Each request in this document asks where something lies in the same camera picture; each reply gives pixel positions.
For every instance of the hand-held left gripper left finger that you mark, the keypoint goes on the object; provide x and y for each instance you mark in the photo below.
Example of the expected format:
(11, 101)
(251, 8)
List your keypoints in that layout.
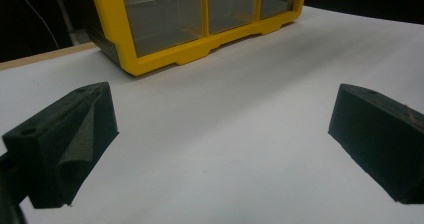
(60, 150)

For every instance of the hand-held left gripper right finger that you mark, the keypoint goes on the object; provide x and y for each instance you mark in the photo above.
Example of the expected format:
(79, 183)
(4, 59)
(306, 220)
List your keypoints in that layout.
(380, 140)

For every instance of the yellow drawer cabinet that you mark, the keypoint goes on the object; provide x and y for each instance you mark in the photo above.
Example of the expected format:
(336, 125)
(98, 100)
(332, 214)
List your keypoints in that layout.
(160, 61)

